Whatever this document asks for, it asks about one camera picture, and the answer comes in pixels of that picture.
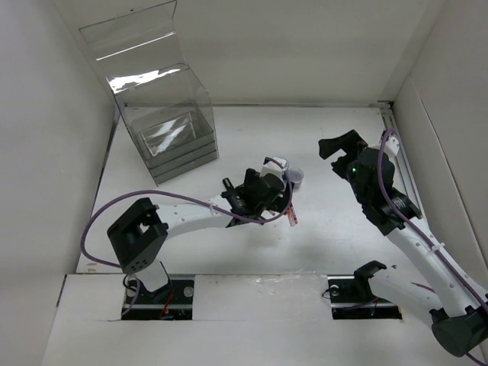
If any aluminium rail right side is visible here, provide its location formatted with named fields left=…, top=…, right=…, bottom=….
left=377, top=101, right=424, bottom=214

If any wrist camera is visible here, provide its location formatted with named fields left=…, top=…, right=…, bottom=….
left=380, top=130, right=400, bottom=160
left=260, top=156, right=289, bottom=180

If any clear plastic organizer box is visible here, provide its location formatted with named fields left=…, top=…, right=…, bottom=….
left=79, top=1, right=219, bottom=185

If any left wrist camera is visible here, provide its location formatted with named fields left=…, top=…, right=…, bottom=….
left=260, top=156, right=289, bottom=180

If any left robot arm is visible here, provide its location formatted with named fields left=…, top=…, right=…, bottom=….
left=107, top=169, right=294, bottom=303

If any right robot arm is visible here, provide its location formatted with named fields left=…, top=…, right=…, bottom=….
left=318, top=130, right=487, bottom=358

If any base mount plate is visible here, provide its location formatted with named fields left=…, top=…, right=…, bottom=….
left=121, top=275, right=195, bottom=321
left=322, top=274, right=403, bottom=320

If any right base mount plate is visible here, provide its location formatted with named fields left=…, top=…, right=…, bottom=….
left=322, top=274, right=403, bottom=320

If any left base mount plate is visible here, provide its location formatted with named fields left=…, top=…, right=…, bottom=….
left=121, top=275, right=195, bottom=321

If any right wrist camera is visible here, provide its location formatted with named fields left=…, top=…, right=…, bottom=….
left=380, top=130, right=400, bottom=160

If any red pen with clip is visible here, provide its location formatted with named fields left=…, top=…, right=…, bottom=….
left=287, top=204, right=298, bottom=227

